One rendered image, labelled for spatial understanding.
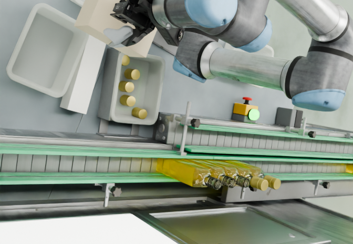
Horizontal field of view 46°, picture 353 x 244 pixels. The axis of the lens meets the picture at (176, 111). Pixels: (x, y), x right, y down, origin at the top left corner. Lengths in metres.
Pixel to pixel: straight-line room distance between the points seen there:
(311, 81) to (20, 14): 0.80
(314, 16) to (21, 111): 0.82
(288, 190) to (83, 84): 1.02
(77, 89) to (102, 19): 0.37
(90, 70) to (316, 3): 0.67
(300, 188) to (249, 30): 1.27
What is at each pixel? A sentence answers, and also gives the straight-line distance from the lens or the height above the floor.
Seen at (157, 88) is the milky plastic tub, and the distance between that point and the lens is 1.36.
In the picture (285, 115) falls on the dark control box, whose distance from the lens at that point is 1.88.
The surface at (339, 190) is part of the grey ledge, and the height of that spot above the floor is 0.88.
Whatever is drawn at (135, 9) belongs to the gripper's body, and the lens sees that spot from 0.82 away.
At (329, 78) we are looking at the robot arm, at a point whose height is 1.38.
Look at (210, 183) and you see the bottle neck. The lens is 1.17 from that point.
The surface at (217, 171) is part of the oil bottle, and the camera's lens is 1.24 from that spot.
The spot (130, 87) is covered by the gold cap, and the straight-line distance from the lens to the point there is 1.33.
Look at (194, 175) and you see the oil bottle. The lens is 1.20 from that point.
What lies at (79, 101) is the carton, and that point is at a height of 0.81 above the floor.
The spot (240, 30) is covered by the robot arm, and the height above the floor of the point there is 1.43.
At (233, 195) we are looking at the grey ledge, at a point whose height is 0.88.
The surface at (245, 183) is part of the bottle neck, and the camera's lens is 1.27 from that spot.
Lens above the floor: 1.95
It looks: 52 degrees down
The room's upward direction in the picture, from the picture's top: 103 degrees clockwise
